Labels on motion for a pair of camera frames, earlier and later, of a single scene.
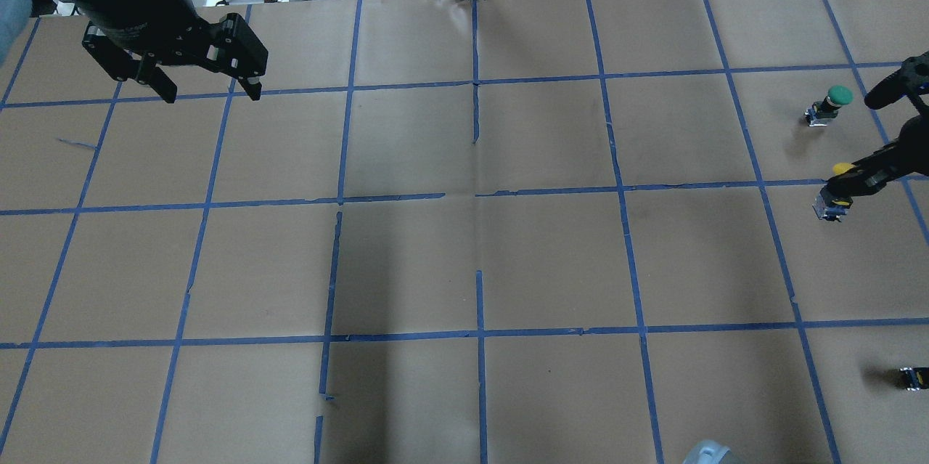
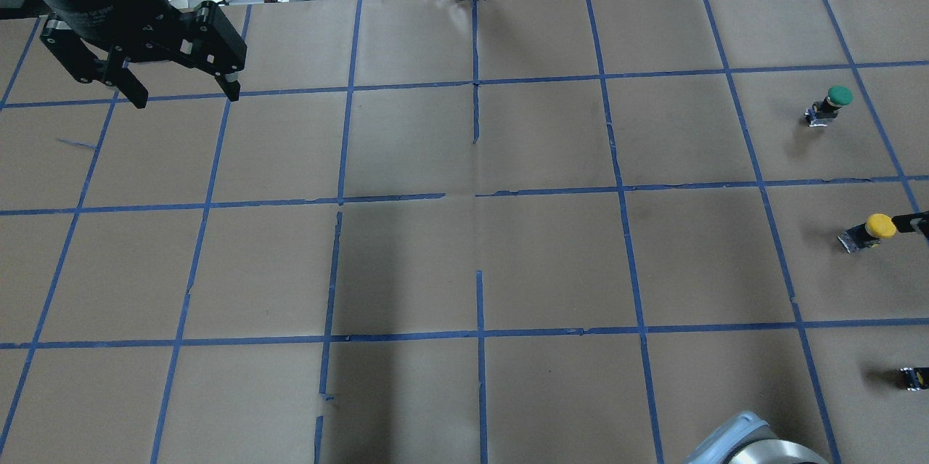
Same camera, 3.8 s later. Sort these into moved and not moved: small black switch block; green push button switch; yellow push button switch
Moved: yellow push button switch
Not moved: green push button switch; small black switch block
